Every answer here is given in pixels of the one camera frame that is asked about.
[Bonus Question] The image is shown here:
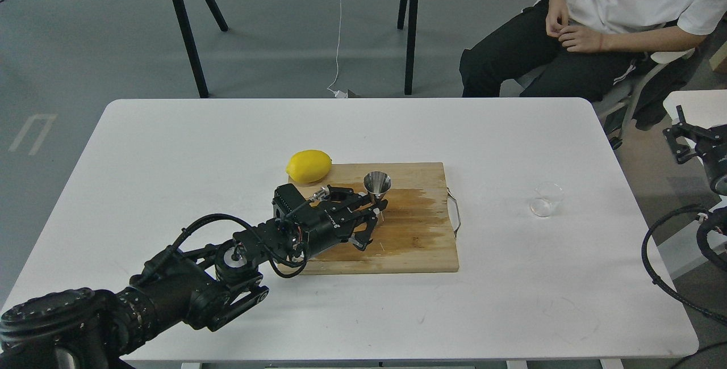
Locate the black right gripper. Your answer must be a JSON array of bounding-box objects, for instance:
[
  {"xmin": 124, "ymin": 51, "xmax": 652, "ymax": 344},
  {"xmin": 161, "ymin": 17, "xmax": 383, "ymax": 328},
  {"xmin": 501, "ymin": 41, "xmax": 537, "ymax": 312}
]
[{"xmin": 663, "ymin": 105, "xmax": 727, "ymax": 195}]

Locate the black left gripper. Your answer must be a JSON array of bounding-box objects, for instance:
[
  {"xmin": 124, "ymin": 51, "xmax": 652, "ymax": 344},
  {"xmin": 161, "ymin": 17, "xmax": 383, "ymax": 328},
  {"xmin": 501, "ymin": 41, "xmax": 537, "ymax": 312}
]
[{"xmin": 273, "ymin": 183, "xmax": 388, "ymax": 258}]

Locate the steel double jigger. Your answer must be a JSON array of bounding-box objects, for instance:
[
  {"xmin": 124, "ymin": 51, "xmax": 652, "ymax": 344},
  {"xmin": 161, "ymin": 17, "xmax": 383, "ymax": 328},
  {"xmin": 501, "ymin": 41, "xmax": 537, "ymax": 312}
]
[{"xmin": 363, "ymin": 171, "xmax": 392, "ymax": 206}]

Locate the small clear glass cup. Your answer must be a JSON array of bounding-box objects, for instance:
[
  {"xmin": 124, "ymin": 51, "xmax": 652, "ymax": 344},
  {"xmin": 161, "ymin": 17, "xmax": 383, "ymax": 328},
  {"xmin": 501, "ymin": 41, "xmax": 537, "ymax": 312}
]
[{"xmin": 529, "ymin": 181, "xmax": 565, "ymax": 218}]

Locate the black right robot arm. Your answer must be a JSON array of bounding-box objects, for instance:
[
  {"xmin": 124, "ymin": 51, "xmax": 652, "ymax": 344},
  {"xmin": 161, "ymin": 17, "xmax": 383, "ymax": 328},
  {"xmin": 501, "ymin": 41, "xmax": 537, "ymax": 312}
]
[{"xmin": 641, "ymin": 105, "xmax": 726, "ymax": 326}]

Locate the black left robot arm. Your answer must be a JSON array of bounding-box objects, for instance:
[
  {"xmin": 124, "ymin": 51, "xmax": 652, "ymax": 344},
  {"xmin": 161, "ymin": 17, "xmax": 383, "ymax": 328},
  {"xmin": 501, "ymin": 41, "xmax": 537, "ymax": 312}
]
[{"xmin": 2, "ymin": 183, "xmax": 388, "ymax": 368}]

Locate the person's left hand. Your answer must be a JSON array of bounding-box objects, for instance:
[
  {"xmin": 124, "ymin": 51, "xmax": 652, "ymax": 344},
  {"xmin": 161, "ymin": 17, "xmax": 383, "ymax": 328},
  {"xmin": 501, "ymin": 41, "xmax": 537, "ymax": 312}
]
[{"xmin": 557, "ymin": 26, "xmax": 604, "ymax": 53}]

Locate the person's right hand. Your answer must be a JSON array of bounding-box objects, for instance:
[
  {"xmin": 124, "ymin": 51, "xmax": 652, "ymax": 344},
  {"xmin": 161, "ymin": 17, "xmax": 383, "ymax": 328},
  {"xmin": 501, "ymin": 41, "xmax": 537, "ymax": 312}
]
[{"xmin": 545, "ymin": 0, "xmax": 569, "ymax": 38}]

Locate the white side table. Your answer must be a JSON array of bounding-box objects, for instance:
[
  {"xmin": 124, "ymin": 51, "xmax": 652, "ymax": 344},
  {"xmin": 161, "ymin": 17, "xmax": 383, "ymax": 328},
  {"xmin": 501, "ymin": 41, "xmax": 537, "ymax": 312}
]
[{"xmin": 663, "ymin": 89, "xmax": 726, "ymax": 130}]

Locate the yellow lemon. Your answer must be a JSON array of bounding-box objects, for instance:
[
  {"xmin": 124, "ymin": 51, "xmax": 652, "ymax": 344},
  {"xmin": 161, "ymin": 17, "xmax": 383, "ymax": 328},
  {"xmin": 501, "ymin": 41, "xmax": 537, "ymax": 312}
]
[{"xmin": 286, "ymin": 149, "xmax": 332, "ymax": 183}]

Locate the wooden cutting board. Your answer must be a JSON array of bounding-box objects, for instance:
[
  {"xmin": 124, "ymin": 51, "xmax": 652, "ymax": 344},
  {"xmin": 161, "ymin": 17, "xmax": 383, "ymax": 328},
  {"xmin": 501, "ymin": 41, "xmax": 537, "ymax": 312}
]
[{"xmin": 296, "ymin": 162, "xmax": 459, "ymax": 275}]

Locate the grey office chair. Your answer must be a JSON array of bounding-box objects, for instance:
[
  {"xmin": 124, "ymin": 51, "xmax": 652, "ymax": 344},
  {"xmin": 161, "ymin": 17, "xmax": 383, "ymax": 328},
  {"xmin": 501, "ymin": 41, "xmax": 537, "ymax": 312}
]
[{"xmin": 514, "ymin": 45, "xmax": 705, "ymax": 151}]

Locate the seated person white shirt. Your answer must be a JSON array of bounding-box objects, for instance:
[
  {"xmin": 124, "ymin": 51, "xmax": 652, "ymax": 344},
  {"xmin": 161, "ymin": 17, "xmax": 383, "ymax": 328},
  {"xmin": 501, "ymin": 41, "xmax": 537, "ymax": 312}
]
[{"xmin": 459, "ymin": 0, "xmax": 725, "ymax": 102}]

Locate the white hanging cable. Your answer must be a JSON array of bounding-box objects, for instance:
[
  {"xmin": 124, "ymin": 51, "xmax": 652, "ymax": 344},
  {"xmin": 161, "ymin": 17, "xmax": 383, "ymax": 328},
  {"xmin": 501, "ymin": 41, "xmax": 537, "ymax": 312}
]
[{"xmin": 326, "ymin": 0, "xmax": 348, "ymax": 98}]

